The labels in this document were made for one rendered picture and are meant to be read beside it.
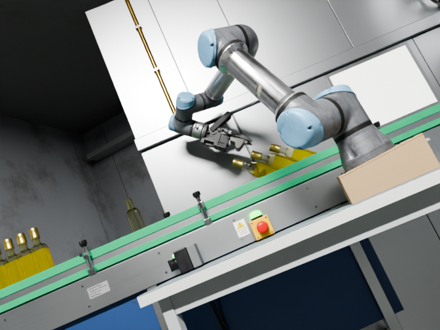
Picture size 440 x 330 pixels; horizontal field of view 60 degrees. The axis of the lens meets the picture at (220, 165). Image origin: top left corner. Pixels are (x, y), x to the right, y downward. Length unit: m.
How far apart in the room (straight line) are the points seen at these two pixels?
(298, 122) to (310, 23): 1.10
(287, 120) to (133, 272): 0.80
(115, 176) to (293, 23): 3.51
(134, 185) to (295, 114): 4.00
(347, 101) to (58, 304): 1.20
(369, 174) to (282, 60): 1.01
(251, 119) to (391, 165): 0.86
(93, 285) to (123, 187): 3.50
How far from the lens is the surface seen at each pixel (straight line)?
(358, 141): 1.12
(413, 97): 2.01
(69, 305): 1.57
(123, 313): 1.53
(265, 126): 1.79
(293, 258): 1.14
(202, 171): 1.77
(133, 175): 4.91
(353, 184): 1.08
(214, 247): 1.44
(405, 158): 1.10
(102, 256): 1.54
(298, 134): 1.04
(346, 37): 2.07
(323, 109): 1.06
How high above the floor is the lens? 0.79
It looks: 11 degrees up
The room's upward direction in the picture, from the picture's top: 24 degrees counter-clockwise
